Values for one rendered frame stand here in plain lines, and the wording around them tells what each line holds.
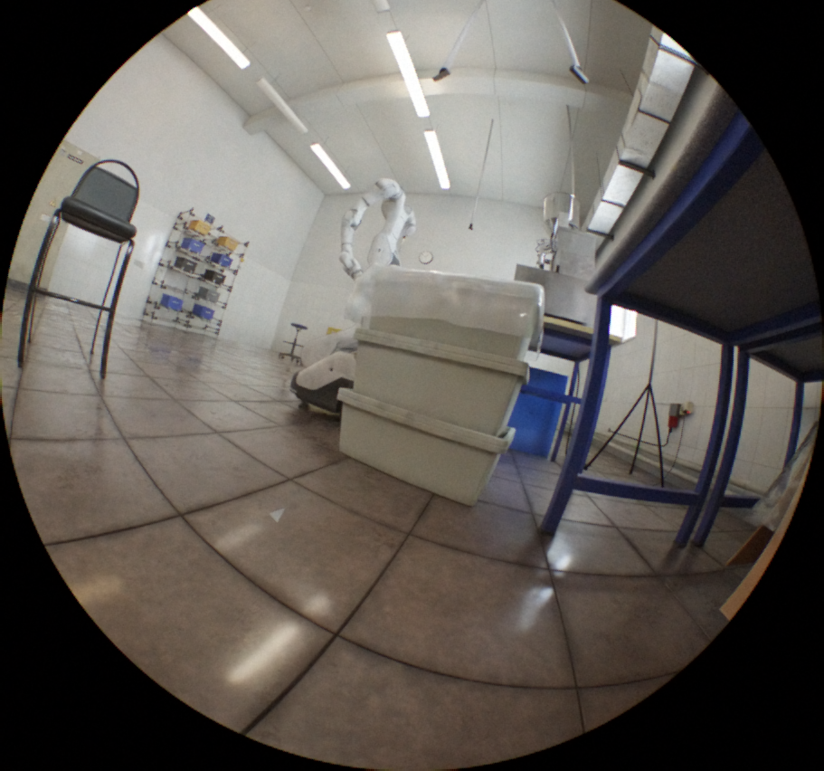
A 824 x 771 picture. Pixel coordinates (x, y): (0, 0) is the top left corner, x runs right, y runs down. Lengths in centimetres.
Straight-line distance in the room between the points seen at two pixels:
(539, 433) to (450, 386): 132
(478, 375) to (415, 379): 20
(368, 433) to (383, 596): 62
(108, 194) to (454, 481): 198
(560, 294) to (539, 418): 95
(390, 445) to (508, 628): 66
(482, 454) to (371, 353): 49
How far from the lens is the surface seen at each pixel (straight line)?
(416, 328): 93
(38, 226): 492
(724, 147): 47
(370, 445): 98
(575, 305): 149
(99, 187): 177
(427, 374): 87
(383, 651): 43
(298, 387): 156
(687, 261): 74
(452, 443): 85
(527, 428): 207
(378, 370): 96
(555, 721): 45
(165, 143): 588
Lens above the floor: 35
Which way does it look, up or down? 3 degrees up
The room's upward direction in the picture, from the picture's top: 15 degrees clockwise
